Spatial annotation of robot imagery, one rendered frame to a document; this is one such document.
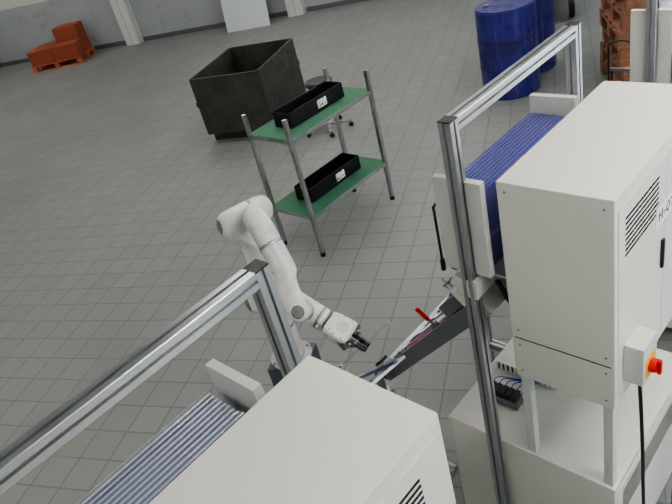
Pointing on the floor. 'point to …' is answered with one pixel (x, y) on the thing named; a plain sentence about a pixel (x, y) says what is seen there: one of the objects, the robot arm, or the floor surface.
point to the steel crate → (247, 86)
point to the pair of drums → (513, 39)
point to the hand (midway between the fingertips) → (363, 344)
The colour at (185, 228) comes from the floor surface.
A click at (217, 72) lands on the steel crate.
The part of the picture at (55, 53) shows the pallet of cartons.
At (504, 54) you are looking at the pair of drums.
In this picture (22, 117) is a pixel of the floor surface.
